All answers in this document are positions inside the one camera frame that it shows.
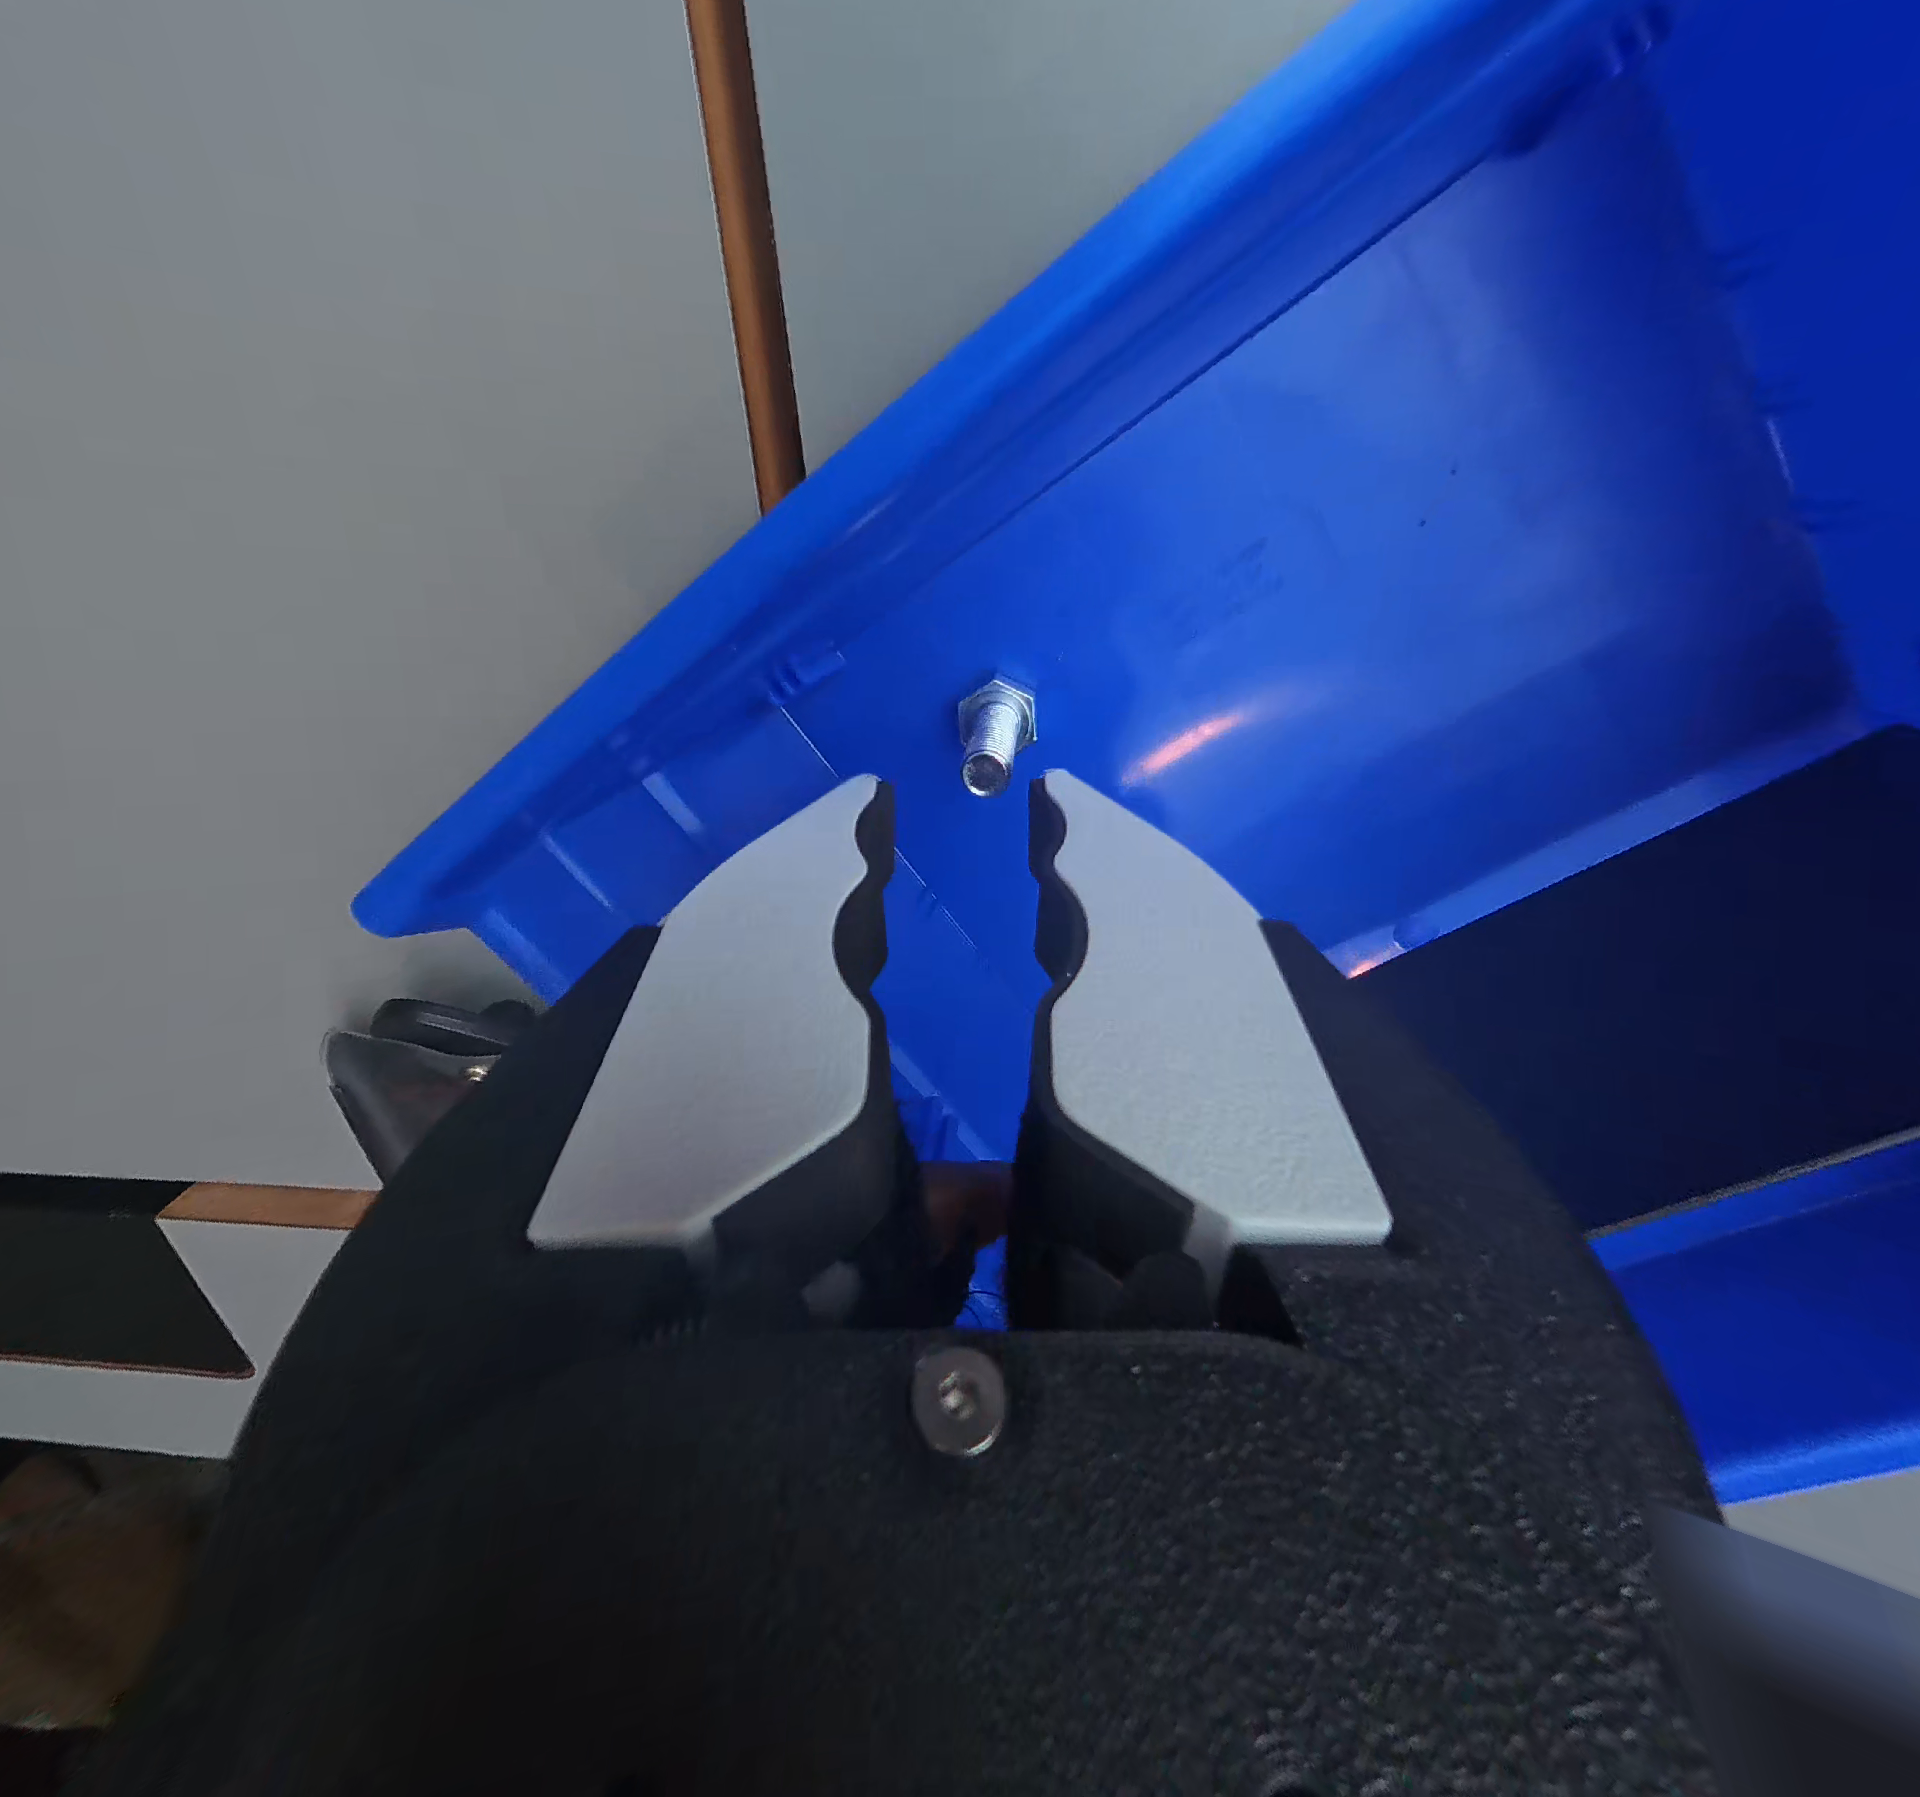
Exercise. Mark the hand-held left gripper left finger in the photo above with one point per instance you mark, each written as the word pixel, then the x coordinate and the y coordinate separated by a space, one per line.
pixel 720 1048

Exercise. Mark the grey metal desk clamp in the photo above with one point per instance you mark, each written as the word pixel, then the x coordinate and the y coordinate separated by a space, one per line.
pixel 397 1063

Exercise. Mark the blue plastic bin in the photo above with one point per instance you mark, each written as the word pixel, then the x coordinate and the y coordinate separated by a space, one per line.
pixel 1352 476

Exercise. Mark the silver hex bolt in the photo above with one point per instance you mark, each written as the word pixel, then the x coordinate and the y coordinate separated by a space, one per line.
pixel 986 773

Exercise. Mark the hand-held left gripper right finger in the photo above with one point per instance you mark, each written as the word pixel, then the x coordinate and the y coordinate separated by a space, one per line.
pixel 1199 1063

